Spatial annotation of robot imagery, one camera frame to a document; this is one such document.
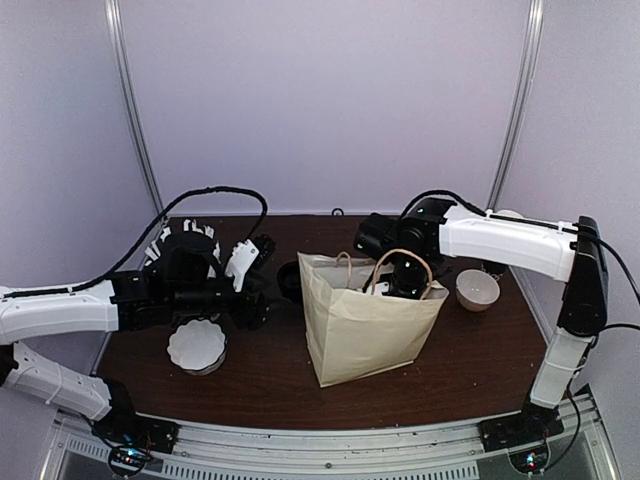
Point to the stack of paper cups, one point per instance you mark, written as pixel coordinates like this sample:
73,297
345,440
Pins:
509,214

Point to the right aluminium frame post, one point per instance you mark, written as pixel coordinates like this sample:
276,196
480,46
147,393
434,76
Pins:
524,83

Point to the cream paper bag with handles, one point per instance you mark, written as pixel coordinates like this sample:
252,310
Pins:
352,334

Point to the aluminium front rail base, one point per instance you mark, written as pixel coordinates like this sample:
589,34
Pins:
452,450

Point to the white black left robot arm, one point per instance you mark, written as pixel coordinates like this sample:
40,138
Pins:
184,283

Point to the bundle of white wrapped straws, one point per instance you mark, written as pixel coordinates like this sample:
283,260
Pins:
199,239

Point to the aluminium frame post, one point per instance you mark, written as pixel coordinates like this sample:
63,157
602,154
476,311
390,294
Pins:
117,37
524,83

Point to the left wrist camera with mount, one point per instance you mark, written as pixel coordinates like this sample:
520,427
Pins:
248,255

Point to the stack of black cup lids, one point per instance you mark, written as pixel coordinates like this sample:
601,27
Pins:
289,281

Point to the white round ceramic bowl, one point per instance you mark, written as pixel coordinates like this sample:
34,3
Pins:
476,291

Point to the left aluminium frame post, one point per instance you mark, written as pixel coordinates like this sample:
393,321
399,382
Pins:
117,37

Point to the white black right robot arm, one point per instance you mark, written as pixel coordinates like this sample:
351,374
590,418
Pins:
438,224

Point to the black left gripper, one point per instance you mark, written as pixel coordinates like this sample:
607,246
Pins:
254,318

